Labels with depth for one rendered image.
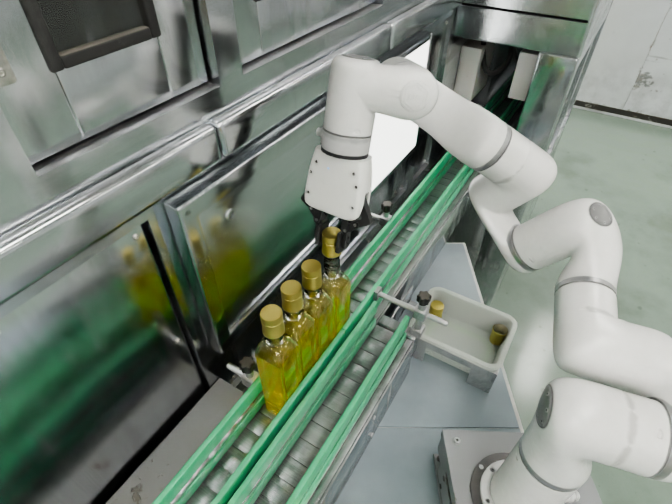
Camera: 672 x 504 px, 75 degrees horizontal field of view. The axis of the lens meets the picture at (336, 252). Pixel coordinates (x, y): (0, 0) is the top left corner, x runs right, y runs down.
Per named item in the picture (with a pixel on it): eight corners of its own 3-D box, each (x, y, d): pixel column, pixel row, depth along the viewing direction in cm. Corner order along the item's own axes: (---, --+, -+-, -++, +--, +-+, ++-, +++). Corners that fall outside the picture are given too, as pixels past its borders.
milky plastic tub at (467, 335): (428, 304, 121) (433, 283, 115) (510, 340, 112) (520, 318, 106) (401, 350, 110) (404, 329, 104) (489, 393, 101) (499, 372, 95)
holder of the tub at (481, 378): (410, 298, 123) (413, 279, 118) (509, 341, 112) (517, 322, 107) (382, 342, 112) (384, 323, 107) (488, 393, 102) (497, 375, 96)
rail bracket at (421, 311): (376, 308, 103) (380, 270, 94) (444, 339, 96) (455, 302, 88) (370, 317, 101) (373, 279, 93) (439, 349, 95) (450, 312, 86)
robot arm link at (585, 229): (563, 322, 75) (565, 257, 83) (648, 298, 64) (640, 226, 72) (506, 280, 71) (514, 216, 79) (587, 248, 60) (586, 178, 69)
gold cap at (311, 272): (309, 273, 79) (308, 255, 76) (326, 280, 77) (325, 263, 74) (297, 286, 76) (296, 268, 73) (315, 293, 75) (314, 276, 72)
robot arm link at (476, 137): (483, 178, 69) (373, 108, 61) (454, 152, 80) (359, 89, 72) (520, 132, 65) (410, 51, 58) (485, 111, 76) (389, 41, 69)
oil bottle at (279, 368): (282, 387, 88) (271, 320, 74) (305, 400, 86) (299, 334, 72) (265, 410, 85) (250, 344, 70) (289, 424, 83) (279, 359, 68)
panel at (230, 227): (409, 145, 140) (423, 30, 117) (417, 147, 139) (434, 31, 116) (210, 348, 83) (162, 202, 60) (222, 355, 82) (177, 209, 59)
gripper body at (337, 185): (304, 138, 67) (297, 206, 72) (363, 157, 63) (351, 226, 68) (330, 130, 73) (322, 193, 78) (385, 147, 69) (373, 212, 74)
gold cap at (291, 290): (290, 294, 75) (288, 276, 72) (307, 302, 74) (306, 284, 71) (277, 307, 73) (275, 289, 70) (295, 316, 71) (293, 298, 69)
